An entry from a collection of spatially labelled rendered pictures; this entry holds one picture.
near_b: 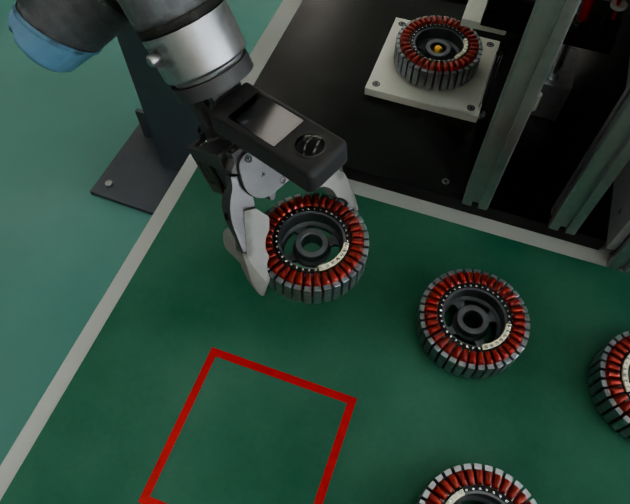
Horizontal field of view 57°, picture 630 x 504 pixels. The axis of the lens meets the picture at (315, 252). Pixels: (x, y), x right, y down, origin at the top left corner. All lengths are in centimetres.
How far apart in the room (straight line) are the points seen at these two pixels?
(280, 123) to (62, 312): 118
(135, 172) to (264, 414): 124
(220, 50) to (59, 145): 146
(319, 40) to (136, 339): 48
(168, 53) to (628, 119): 39
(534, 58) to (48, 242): 140
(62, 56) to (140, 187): 110
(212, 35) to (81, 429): 39
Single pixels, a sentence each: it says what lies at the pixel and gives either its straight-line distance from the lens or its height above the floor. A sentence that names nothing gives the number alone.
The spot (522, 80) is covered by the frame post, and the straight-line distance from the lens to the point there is 57.
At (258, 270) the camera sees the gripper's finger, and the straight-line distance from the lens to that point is 54.
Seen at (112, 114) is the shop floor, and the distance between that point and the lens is 194.
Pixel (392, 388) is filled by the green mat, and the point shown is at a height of 75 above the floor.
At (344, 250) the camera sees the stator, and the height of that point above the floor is 85.
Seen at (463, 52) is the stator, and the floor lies 82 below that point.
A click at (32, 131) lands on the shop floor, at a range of 198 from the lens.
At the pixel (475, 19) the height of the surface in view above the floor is 88.
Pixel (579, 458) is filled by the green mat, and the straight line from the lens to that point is 64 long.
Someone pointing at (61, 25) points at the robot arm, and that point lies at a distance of 61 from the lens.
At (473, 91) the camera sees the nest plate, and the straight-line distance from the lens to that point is 81.
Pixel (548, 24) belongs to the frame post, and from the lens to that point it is 53.
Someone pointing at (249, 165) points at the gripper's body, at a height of 93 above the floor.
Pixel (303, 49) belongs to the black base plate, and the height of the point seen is 77.
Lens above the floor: 132
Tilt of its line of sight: 60 degrees down
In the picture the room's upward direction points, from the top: straight up
